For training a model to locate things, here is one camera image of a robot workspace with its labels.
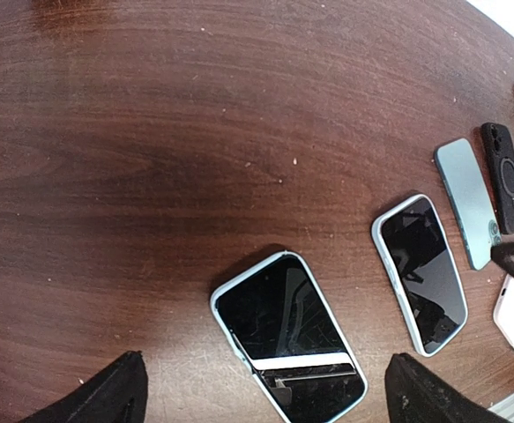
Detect black phone case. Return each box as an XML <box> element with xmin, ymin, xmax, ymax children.
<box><xmin>480</xmin><ymin>122</ymin><xmax>514</xmax><ymax>234</ymax></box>

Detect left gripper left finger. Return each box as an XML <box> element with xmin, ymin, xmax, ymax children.
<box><xmin>23</xmin><ymin>351</ymin><xmax>148</xmax><ymax>422</ymax></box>

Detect blue-cased phone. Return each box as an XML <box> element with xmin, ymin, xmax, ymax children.
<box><xmin>210</xmin><ymin>250</ymin><xmax>368</xmax><ymax>422</ymax></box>
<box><xmin>371</xmin><ymin>194</ymin><xmax>468</xmax><ymax>358</ymax></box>

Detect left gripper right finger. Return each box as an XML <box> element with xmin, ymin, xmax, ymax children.
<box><xmin>384</xmin><ymin>353</ymin><xmax>506</xmax><ymax>423</ymax></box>

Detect dark green phone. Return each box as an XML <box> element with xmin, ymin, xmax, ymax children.
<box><xmin>434</xmin><ymin>138</ymin><xmax>501</xmax><ymax>271</ymax></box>

